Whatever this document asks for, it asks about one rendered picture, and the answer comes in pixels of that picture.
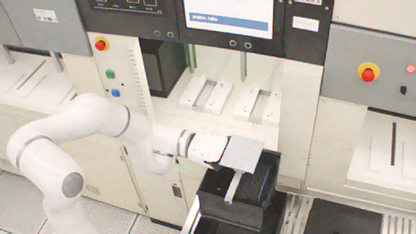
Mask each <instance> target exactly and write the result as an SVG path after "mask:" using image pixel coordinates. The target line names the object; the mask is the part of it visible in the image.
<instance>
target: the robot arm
mask: <svg viewBox="0 0 416 234"><path fill-rule="evenodd" d="M94 133H99V134H102V135H104V136H107V137H114V138H116V139H120V140H122V141H126V142H127V144H128V151H129V154H130V159H131V160H132V161H133V162H134V163H135V164H136V165H137V166H138V167H139V168H140V169H141V170H142V171H146V172H149V173H152V174H155V175H166V174H167V173H168V172H169V171H170V169H171V161H172V158H173V156H174V155H175V156H179V157H182V158H188V159H189V160H190V161H192V162H194V163H197V164H199V165H202V166H204V167H209V168H212V169H215V170H216V171H219V170H220V169H222V168H223V167H225V166H222V165H219V163H220V161H221V159H222V157H223V154H224V152H225V150H226V148H227V147H228V142H229V141H230V140H231V137H232V136H221V135H217V134H212V133H204V132H198V133H194V132H193V131H189V130H186V129H182V128H176V127H172V126H169V125H166V124H161V123H156V122H152V121H151V119H149V118H148V117H147V116H146V115H145V114H143V113H141V112H139V111H137V110H135V109H132V108H131V107H127V106H125V105H123V104H121V103H120V102H117V101H115V100H111V99H109V98H108V97H105V96H102V95H101V94H97V93H91V92H87V93H82V94H80V95H78V96H77V97H75V98H74V99H72V100H71V102H69V103H68V104H67V105H66V106H65V107H64V108H63V109H62V110H60V111H58V112H57V113H55V114H52V115H49V116H48V117H45V118H43V119H38V120H34V121H32V122H30V123H27V124H25V125H24V126H22V127H21V128H19V129H17V130H16V131H15V132H14V133H13V134H12V136H11V138H9V141H8V143H7V146H6V154H7V157H8V158H9V160H10V162H11V163H12V165H13V166H14V167H15V168H16V169H18V170H19V171H20V172H21V173H22V174H23V175H24V176H25V177H27V178H28V179H30V180H31V181H32V182H33V183H34V184H35V185H36V186H37V187H38V188H39V189H40V190H41V191H42V193H43V194H44V195H45V197H44V198H43V199H44V201H43V207H44V211H45V214H46V217H47V219H48V220H49V221H50V224H51V225H52V226H53V229H54V234H101V233H100V232H99V230H98V228H97V227H96V226H95V224H94V223H93V221H92V220H91V219H90V217H89V215H88V213H87V212H86V209H85V206H84V205H83V202H82V201H81V198H80V195H82V194H83V193H84V191H85V189H86V187H87V177H86V174H85V172H84V170H83V168H81V166H80V164H79V163H78V162H77V161H76V160H75V159H74V158H73V157H72V156H71V155H70V154H67V152H65V151H64V150H62V149H61V148H59V147H58V146H57V145H58V144H60V143H65V142H70V141H76V140H79V139H83V138H86V137H90V136H91V135H93V134H94Z"/></svg>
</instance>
